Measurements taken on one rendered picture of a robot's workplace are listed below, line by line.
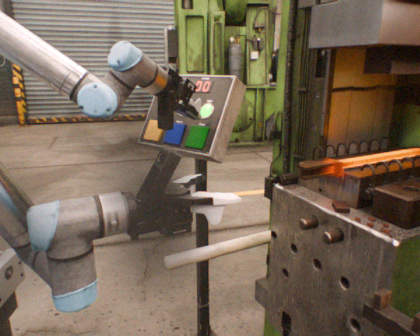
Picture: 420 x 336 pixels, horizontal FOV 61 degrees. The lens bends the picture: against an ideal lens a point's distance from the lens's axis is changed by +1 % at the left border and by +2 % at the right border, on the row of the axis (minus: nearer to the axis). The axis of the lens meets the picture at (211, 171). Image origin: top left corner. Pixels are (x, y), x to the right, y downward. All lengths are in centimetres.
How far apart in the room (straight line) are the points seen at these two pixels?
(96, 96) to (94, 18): 783
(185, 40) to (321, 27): 469
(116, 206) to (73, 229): 8
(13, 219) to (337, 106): 89
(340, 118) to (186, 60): 455
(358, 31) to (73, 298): 75
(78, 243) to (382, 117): 101
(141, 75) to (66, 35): 768
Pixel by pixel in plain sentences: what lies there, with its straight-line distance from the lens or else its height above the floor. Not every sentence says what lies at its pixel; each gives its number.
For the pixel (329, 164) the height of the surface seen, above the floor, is 101.
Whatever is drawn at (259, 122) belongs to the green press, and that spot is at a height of 36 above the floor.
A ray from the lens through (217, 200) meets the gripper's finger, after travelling 63.
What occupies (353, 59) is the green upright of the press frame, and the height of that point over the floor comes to 125.
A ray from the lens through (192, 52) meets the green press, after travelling 560.
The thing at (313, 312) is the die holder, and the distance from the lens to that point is 100.
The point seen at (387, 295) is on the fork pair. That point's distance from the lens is 48.
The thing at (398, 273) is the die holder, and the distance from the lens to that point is 80.
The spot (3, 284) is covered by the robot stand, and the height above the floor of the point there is 73.
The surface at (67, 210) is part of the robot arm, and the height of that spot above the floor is 101.
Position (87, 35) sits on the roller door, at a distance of 857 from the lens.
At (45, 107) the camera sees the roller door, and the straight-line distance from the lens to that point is 868.
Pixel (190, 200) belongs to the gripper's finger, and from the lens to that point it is 63.
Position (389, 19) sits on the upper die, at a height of 132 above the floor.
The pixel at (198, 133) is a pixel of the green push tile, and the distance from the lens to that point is 116.
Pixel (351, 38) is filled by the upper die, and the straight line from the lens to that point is 87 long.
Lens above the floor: 123
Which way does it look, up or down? 17 degrees down
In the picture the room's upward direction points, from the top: straight up
